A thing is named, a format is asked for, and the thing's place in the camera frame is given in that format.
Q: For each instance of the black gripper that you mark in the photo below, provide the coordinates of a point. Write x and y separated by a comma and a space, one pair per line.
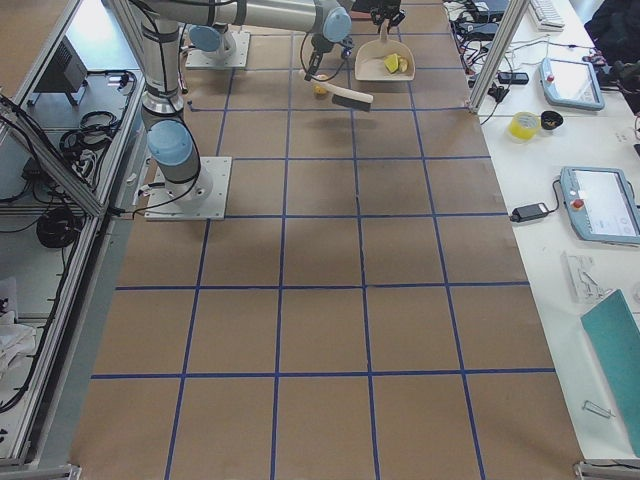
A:
386, 8
317, 46

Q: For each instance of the beige plastic dustpan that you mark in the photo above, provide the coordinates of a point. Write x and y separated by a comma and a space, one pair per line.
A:
369, 65

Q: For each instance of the yellow green sponge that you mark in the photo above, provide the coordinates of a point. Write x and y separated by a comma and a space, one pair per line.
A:
391, 62

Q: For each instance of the toy croissant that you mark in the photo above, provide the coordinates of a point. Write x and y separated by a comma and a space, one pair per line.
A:
402, 64

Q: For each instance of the beige hand brush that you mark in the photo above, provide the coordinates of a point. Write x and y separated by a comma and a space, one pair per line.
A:
345, 97

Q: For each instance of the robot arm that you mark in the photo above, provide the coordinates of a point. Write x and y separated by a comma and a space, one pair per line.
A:
168, 138

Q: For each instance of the yellow tape roll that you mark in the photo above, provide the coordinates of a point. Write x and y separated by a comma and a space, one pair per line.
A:
524, 125

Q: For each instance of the black bowl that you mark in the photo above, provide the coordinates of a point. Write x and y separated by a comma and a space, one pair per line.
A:
551, 120

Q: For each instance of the teach pendant far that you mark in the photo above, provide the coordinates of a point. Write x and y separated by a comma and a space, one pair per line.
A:
571, 84

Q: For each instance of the teach pendant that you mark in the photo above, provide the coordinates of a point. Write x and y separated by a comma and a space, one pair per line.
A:
571, 84
600, 205

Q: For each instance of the black power adapter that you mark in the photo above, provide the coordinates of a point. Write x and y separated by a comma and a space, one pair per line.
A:
529, 212

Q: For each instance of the teach pendant near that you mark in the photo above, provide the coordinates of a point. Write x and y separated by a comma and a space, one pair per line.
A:
600, 205

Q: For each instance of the teal folder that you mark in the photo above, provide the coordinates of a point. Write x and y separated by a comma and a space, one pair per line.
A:
614, 336

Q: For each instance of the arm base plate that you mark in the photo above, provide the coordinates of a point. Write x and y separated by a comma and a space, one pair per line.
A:
230, 50
205, 200

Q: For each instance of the aluminium frame post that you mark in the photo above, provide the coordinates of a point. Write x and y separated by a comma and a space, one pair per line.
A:
504, 35

